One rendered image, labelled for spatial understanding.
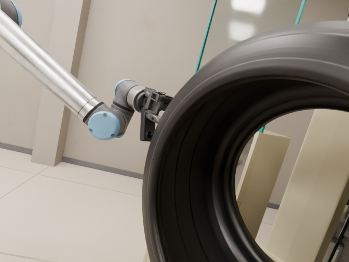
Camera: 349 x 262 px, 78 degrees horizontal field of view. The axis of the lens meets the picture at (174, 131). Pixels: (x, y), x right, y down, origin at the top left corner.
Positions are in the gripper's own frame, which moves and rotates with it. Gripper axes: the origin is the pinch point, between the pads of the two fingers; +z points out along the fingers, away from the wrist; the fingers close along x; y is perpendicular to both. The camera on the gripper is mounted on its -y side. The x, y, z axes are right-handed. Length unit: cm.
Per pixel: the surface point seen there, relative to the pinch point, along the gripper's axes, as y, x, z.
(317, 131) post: 12.6, 28.3, 23.6
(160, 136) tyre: 1.0, -12.7, 8.7
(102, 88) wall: -38, 79, -252
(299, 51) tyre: 22.0, -12.5, 28.7
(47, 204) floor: -144, 14, -152
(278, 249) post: -23.9, 28.3, 29.2
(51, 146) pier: -128, 31, -247
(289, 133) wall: -12, 306, -84
